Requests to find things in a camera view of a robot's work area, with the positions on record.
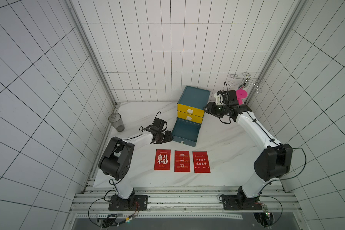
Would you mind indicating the red postcard with white characters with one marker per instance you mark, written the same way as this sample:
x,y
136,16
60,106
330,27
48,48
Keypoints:
x,y
162,159

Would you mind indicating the teal drawer cabinet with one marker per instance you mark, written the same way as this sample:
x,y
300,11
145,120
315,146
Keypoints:
x,y
195,97

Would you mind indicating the chrome stand with pink cups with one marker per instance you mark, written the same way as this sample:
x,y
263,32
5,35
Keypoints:
x,y
244,85

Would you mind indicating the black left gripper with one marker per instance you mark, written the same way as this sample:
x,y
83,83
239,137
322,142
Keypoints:
x,y
168,138

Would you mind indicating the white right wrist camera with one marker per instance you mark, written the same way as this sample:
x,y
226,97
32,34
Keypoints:
x,y
219,97

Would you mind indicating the metal base rail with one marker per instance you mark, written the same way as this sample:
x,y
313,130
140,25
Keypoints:
x,y
183,202

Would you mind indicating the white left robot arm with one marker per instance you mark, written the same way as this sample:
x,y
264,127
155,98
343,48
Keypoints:
x,y
115,163

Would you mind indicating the teal bottom drawer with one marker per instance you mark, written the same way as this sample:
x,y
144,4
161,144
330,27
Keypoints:
x,y
186,132

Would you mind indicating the red postcard from bottom drawer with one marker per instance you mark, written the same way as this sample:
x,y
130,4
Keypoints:
x,y
201,162

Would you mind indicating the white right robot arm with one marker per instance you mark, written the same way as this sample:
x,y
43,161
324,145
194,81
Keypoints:
x,y
273,162

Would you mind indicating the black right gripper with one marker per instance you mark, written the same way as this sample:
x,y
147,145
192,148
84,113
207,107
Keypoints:
x,y
211,108

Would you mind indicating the clear plastic cup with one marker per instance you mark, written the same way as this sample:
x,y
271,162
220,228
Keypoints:
x,y
116,121

